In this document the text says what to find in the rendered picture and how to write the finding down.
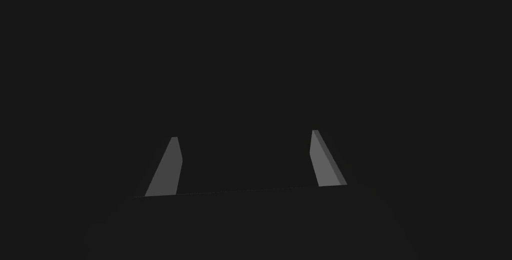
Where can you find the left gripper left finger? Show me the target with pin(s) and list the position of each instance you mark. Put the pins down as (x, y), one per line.
(166, 172)

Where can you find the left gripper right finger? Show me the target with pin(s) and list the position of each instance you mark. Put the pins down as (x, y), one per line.
(324, 168)

